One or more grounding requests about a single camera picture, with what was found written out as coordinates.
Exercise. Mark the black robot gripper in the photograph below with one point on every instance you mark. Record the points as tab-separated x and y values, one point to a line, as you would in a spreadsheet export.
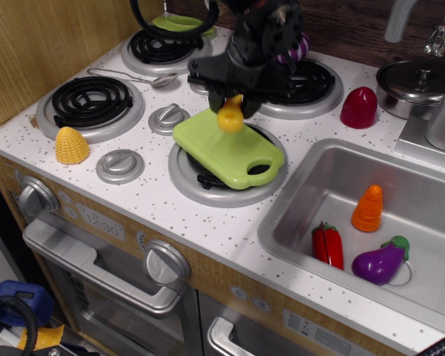
227	75

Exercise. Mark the yellow toy knife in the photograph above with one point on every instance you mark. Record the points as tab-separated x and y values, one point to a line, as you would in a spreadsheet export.
230	116

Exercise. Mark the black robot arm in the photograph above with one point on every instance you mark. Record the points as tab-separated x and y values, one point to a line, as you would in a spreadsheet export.
256	62

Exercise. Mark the green plastic cutting board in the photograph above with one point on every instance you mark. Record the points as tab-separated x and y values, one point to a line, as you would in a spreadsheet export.
241	160

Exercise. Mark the silver stove top knob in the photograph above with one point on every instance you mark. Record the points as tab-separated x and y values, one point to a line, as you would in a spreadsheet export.
163	120
198	89
120	166

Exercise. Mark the metal spoon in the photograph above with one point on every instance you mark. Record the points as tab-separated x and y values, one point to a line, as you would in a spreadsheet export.
155	82

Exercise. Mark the purple white toy onion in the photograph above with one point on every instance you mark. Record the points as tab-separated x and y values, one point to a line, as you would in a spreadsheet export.
298	53

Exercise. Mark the back right black burner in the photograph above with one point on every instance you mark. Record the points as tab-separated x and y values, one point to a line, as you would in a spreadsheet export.
318	90

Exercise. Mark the black burner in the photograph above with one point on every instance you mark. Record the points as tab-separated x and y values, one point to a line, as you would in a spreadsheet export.
318	90
149	56
100	108
197	183

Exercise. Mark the front right black burner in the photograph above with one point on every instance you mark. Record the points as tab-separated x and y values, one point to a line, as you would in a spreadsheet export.
197	183

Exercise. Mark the back left black burner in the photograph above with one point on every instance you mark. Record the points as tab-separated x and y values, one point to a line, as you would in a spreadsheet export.
149	56

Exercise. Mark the green plastic plate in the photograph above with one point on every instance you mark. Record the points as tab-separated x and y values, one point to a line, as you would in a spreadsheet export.
178	24

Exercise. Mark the silver sink basin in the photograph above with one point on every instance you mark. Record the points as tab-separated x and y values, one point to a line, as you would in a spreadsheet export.
327	186

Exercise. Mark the dark red toy pepper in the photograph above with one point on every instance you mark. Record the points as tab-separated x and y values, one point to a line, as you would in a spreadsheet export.
360	108

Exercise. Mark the front left black burner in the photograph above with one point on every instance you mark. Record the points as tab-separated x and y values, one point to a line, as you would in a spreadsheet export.
100	108

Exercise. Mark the yellow toy corn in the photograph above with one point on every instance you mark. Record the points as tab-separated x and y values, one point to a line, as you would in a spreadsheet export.
71	147

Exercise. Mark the steel pot with lid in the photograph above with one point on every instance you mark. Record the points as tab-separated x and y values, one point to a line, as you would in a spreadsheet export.
410	88

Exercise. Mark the red toy chili peppers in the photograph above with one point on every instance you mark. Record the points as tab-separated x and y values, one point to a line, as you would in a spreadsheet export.
327	245

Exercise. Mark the silver oven knob right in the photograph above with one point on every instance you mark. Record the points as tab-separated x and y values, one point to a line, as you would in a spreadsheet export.
164	264

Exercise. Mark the silver oven knob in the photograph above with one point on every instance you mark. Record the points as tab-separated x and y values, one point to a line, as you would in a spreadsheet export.
164	264
36	197

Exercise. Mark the orange toy carrot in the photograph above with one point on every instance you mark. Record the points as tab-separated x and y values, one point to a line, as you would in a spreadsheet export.
367	214

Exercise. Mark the silver faucet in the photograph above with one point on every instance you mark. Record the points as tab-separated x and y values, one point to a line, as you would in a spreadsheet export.
398	20

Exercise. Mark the clear glass ornament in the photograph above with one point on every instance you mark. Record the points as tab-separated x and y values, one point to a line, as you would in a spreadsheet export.
435	42

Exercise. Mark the purple toy eggplant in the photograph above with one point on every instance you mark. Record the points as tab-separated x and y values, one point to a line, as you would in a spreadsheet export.
381	266

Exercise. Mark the silver oven knob left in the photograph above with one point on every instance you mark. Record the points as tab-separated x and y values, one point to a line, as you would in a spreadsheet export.
36	197

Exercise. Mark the blue device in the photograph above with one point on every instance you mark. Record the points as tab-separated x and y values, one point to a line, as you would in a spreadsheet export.
36	298

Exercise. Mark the yellow cloth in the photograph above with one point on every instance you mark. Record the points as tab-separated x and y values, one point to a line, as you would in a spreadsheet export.
46	337

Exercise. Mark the silver oven door handle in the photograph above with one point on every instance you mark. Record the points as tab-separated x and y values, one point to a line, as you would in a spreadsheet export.
75	256

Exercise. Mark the silver dishwasher door handle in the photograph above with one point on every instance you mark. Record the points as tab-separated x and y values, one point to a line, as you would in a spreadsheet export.
219	339

